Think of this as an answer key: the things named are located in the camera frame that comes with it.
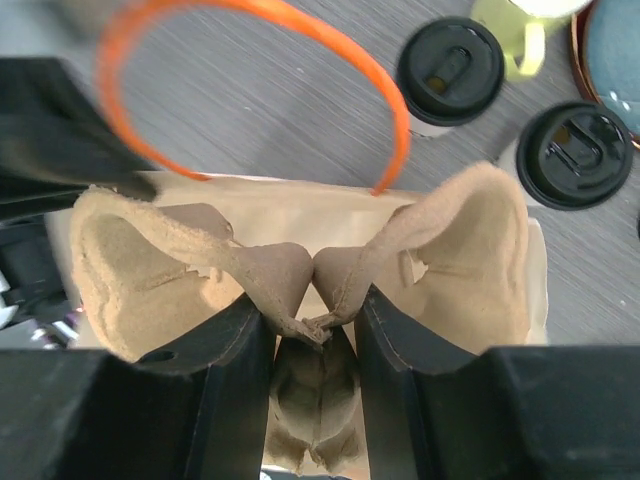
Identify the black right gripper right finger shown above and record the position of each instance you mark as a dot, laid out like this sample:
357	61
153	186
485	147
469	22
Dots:
435	411

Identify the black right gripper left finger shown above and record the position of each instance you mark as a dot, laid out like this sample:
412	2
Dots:
195	408

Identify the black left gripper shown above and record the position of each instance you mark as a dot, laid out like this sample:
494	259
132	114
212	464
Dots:
54	146

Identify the cardboard cup carrier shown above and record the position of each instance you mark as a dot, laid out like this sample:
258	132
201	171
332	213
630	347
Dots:
454	259

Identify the brown paper takeout bag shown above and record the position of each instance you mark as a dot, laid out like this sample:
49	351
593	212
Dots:
119	39

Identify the white paper cup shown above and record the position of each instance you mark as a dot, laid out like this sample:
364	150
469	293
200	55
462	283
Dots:
507	162

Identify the yellow-green ceramic mug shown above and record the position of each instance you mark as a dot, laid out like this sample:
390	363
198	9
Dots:
522	28

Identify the red lacquer round tray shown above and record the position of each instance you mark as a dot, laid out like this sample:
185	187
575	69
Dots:
578	58

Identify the blue ceramic plate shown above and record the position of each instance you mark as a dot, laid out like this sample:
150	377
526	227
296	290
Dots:
612	57

